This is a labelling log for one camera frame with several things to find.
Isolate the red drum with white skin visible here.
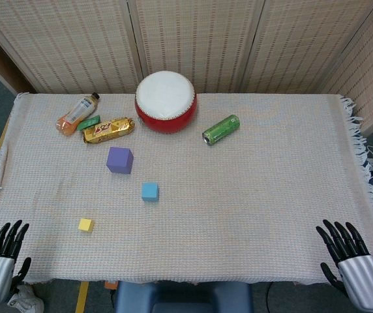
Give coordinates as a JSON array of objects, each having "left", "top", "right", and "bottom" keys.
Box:
[{"left": 134, "top": 71, "right": 198, "bottom": 134}]

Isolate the brown wooden board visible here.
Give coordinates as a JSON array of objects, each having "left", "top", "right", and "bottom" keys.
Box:
[{"left": 0, "top": 19, "right": 34, "bottom": 96}]

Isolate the green snack pack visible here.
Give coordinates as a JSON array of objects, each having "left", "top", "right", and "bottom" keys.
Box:
[{"left": 77, "top": 114, "right": 102, "bottom": 132}]

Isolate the large purple foam cube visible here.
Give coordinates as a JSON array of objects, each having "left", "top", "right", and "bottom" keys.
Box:
[{"left": 106, "top": 146, "right": 134, "bottom": 175}]

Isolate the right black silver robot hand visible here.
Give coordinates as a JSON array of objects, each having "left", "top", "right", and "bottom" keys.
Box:
[{"left": 315, "top": 218, "right": 373, "bottom": 311}]

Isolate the beige folding screen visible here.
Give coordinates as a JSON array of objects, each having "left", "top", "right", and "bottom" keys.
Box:
[{"left": 0, "top": 0, "right": 373, "bottom": 134}]

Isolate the small yellow foam cube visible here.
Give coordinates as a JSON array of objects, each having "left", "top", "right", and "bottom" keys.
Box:
[{"left": 78, "top": 218, "right": 95, "bottom": 233}]

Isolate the white sneaker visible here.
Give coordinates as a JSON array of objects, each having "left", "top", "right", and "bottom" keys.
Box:
[{"left": 8, "top": 283, "right": 45, "bottom": 313}]

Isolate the medium blue foam cube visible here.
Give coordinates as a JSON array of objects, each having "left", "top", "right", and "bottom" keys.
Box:
[{"left": 141, "top": 182, "right": 160, "bottom": 202}]

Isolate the white woven tablecloth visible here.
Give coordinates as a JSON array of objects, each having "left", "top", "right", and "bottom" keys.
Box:
[{"left": 0, "top": 92, "right": 373, "bottom": 288}]

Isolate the gold biscuit pack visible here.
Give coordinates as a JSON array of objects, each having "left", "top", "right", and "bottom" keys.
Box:
[{"left": 82, "top": 117, "right": 136, "bottom": 145}]

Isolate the green energy drink can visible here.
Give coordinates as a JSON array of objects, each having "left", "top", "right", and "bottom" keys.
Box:
[{"left": 201, "top": 113, "right": 241, "bottom": 147}]

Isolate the orange drink plastic bottle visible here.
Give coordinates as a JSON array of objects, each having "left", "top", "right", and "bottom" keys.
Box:
[{"left": 55, "top": 92, "right": 100, "bottom": 137}]

